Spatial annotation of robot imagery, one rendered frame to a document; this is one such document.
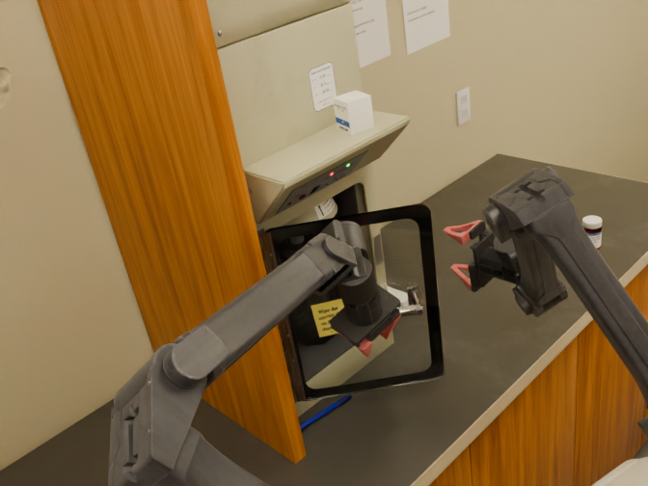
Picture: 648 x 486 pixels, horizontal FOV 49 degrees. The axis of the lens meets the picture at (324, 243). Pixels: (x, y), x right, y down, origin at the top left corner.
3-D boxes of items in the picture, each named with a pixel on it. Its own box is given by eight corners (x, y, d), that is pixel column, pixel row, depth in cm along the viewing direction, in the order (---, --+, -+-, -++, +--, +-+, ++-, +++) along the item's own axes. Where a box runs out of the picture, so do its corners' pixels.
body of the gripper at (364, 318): (330, 328, 112) (320, 301, 107) (374, 287, 116) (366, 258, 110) (358, 350, 108) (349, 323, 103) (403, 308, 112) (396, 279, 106)
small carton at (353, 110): (337, 128, 129) (332, 97, 126) (360, 121, 131) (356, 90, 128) (351, 135, 125) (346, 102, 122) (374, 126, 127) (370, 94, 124)
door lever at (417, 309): (372, 309, 134) (370, 298, 133) (421, 301, 134) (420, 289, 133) (376, 325, 129) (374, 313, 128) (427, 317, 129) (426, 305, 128)
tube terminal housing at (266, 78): (222, 375, 163) (128, 41, 126) (320, 308, 181) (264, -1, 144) (293, 420, 146) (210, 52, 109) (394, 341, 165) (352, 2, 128)
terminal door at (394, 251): (297, 400, 144) (259, 229, 125) (445, 376, 144) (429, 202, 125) (297, 403, 143) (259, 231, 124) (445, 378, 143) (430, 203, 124)
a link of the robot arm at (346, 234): (289, 286, 101) (327, 251, 97) (280, 230, 109) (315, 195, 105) (351, 311, 107) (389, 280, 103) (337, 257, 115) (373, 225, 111)
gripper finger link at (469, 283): (458, 239, 151) (495, 250, 144) (463, 265, 155) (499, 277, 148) (439, 256, 148) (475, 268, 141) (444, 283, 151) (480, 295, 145)
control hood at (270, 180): (249, 222, 124) (237, 170, 119) (371, 155, 142) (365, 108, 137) (292, 238, 116) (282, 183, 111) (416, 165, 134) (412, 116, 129)
